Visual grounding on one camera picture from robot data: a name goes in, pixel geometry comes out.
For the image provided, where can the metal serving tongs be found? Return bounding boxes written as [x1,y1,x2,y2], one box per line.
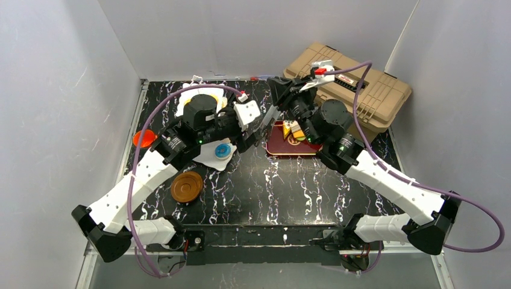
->
[255,105,281,139]

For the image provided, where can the white triangle cake slice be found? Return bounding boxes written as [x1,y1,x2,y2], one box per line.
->
[291,121,302,134]

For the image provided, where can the blue sprinkled donut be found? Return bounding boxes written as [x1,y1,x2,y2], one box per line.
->
[214,143,231,160]

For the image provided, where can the yellow decorated cake slice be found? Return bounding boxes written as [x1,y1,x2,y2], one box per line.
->
[282,122,292,140]

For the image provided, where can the white three-tier cake stand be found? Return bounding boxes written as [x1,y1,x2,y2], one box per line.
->
[171,74,240,172]

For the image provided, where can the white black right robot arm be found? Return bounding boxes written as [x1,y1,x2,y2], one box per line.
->
[268,77,460,255]

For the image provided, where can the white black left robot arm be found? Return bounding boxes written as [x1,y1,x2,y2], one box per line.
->
[72,94,261,263]

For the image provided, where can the red blue screwdriver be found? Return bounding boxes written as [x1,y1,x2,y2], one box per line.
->
[249,75,271,81]

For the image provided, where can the red dessert tray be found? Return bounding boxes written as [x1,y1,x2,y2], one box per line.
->
[265,120,322,157]

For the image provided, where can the chocolate sprinkled donut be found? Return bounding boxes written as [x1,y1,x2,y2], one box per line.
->
[287,135,301,146]

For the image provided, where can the brown round wooden lid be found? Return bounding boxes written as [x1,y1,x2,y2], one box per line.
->
[171,171,204,203]

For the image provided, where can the orange plastic cup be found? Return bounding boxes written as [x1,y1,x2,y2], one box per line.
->
[132,129,158,149]

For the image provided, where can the tan plastic toolbox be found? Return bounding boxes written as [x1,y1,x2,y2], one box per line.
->
[282,42,412,142]

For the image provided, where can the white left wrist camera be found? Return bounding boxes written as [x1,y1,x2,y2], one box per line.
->
[233,92,261,132]

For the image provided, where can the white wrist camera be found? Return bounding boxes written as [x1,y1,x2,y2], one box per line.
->
[299,60,335,92]
[233,92,261,132]

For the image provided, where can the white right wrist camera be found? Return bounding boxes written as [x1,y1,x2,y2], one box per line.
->
[299,60,335,92]

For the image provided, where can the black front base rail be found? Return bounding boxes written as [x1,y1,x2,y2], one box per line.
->
[175,224,356,267]

